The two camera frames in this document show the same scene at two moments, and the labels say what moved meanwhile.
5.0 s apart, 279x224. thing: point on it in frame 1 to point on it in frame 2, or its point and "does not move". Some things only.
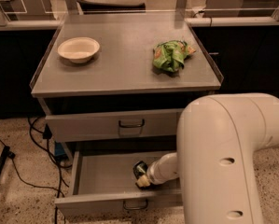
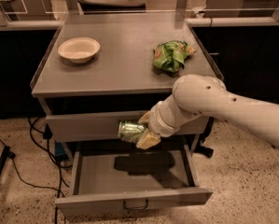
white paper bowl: [78, 49] does not move
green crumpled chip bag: [170, 55] does not move
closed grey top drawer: [114, 125] does not move
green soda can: [140, 168] to [130, 131]
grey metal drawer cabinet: [114, 84] does not move
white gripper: [153, 173] to [160, 122]
